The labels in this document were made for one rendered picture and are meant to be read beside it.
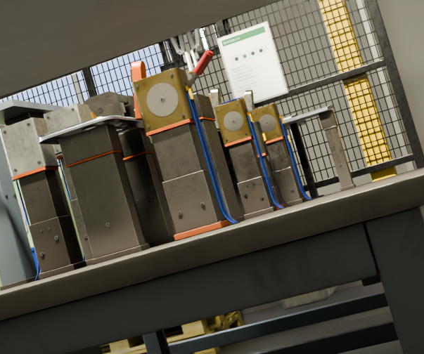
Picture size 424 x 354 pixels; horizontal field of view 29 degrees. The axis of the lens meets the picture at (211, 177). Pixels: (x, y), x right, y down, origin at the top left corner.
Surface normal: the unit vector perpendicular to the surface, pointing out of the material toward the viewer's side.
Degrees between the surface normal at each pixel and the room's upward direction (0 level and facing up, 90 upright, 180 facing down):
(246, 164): 90
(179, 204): 90
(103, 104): 90
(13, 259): 90
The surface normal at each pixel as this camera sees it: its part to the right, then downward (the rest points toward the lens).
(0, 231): -0.27, 0.02
